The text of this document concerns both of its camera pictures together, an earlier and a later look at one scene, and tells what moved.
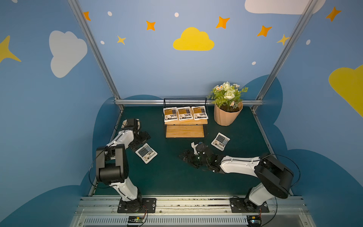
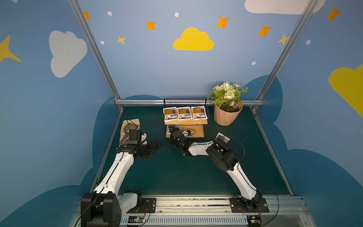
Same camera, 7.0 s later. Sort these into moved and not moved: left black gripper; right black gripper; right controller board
Moved: right black gripper; left black gripper
Not moved: right controller board
